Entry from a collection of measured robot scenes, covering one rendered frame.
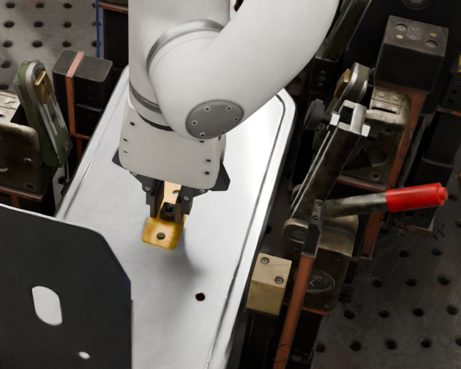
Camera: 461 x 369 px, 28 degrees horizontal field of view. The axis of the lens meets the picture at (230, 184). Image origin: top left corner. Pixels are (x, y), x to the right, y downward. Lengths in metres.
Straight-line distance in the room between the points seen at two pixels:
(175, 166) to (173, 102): 0.19
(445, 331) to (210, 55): 0.74
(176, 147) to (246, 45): 0.21
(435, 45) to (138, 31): 0.41
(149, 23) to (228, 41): 0.09
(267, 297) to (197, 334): 0.08
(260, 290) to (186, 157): 0.15
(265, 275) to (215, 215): 0.14
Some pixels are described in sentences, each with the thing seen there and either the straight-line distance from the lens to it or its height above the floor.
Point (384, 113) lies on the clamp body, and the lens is 1.04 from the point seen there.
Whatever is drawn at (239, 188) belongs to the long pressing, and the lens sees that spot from 1.03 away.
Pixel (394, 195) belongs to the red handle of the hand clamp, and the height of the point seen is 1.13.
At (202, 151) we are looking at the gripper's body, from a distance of 0.86.
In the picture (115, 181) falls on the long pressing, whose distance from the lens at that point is 1.03.
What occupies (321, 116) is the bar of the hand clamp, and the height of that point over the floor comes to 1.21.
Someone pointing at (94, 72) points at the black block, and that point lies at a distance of 1.15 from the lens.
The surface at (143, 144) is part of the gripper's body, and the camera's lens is 0.88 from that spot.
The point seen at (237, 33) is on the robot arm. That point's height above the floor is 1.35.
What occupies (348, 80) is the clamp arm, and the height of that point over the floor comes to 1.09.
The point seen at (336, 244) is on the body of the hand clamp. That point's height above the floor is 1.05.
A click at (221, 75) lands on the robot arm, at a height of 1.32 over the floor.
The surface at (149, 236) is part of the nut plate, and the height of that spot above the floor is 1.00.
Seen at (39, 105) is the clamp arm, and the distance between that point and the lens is 1.00.
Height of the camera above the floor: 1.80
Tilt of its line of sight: 51 degrees down
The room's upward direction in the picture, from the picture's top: 7 degrees clockwise
